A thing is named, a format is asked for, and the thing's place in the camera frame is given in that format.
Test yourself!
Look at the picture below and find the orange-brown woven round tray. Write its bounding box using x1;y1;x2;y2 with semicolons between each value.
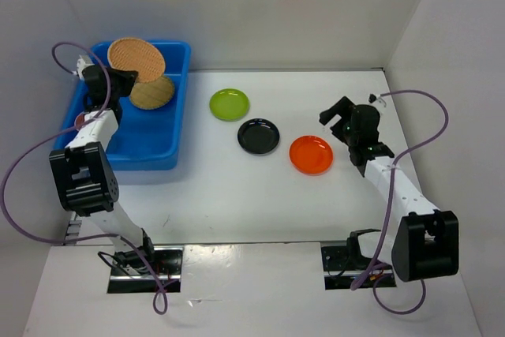
107;37;166;83

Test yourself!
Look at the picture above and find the bamboo woven round tray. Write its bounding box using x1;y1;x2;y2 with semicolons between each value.
129;76;175;110

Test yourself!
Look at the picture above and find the pink plastic cup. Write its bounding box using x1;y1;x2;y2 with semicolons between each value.
74;113;85;127

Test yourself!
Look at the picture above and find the orange plastic plate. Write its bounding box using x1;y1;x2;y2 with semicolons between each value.
289;135;334;175

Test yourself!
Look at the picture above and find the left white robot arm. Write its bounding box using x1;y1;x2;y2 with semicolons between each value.
49;65;157;274

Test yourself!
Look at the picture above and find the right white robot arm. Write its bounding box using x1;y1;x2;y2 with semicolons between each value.
319;95;459;282

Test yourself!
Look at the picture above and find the blue plastic bin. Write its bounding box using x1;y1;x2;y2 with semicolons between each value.
53;39;193;171

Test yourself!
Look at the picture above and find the black plastic plate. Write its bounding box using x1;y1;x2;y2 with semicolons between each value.
238;118;280;155

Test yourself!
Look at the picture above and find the green plastic plate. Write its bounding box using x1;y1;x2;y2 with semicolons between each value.
209;88;250;122

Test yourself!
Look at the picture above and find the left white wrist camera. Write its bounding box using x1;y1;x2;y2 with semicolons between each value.
74;54;94;81

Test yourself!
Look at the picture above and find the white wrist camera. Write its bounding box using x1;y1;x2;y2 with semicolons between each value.
74;54;94;81
368;94;387;109

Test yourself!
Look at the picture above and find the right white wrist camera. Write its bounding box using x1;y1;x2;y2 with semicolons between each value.
368;94;387;109

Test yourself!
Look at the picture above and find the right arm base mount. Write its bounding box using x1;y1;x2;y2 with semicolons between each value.
320;241;396;290

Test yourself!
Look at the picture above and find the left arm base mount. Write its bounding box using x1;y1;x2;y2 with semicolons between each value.
97;245;183;294

